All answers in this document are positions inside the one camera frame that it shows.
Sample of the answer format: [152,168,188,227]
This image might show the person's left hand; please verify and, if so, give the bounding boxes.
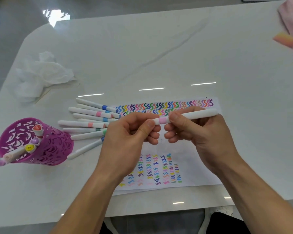
[96,112,161,183]

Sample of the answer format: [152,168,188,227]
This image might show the person's right hand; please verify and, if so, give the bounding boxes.
[164,106,242,176]

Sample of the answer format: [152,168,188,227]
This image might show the light green banded white marker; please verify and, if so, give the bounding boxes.
[71,129,108,141]

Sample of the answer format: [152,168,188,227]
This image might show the grey green banded white marker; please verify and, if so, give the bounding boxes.
[63,128,103,134]

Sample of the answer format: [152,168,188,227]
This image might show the bunch of white markers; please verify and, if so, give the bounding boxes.
[58,98,121,161]

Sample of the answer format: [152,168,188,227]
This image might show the salmon banded white marker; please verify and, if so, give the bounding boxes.
[58,120,107,129]

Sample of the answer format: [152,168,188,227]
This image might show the pink perforated pen holder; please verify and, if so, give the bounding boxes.
[0,117,74,166]

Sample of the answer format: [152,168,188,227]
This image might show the red banded white marker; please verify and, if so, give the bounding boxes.
[32,124,44,137]

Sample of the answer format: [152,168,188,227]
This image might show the peach banded white marker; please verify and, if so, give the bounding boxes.
[3,146,27,163]

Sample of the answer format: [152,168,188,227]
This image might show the person's right forearm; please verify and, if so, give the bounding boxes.
[217,158,293,234]

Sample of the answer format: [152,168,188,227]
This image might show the person's left forearm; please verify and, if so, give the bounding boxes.
[50,168,127,234]

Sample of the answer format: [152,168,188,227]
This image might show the person's right white shoe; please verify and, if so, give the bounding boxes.
[198,206,234,234]

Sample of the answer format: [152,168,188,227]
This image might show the black trousers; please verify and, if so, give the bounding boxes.
[99,212,244,234]

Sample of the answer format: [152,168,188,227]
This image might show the crumpled white tissue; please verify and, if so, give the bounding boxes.
[14,51,76,103]

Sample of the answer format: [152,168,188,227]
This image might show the pink yellow eraser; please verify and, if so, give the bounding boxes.
[272,32,293,50]

